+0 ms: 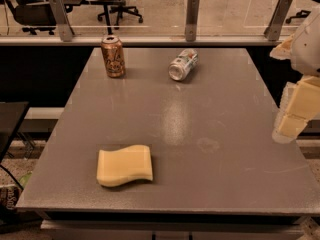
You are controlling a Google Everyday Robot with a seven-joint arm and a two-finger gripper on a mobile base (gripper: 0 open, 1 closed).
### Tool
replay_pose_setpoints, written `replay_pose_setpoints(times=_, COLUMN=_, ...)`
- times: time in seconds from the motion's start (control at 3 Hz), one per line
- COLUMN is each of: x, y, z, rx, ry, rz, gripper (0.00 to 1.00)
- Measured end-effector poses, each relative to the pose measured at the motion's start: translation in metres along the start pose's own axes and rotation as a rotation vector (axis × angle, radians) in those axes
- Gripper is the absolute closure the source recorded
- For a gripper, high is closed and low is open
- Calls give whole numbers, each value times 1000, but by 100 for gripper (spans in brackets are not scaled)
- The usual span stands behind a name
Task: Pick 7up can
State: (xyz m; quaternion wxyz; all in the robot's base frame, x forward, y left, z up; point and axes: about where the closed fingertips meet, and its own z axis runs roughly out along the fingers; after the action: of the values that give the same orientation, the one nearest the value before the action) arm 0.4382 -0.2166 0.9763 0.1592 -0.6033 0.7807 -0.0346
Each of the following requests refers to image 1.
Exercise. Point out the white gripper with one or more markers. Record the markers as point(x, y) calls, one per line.
point(307, 52)

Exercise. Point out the silver green 7up can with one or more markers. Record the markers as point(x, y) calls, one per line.
point(183, 64)

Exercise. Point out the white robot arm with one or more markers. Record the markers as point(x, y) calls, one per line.
point(300, 101)

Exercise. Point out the orange LaCroix can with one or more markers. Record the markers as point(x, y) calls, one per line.
point(113, 56)

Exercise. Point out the black office chair right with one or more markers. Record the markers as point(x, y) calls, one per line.
point(300, 14)

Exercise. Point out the black office chair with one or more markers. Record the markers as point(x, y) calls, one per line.
point(113, 13)
point(37, 15)
point(300, 14)

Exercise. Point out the black office chair middle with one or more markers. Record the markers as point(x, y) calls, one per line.
point(113, 13)

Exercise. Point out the yellow wavy sponge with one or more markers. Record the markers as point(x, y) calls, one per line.
point(115, 168)

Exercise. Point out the glass barrier panel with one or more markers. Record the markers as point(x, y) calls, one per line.
point(216, 17)

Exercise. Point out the black office chair left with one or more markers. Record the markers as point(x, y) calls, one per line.
point(37, 15)

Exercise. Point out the dark snack bag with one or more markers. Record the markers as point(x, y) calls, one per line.
point(9, 196)

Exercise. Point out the right metal glass bracket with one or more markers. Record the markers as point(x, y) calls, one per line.
point(273, 30)

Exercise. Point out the metal glass bracket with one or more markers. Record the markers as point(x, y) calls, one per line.
point(64, 29)
point(273, 30)
point(191, 20)

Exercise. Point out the middle metal glass bracket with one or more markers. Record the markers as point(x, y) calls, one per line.
point(191, 20)

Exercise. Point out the left metal glass bracket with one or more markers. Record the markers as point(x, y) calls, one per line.
point(64, 29)

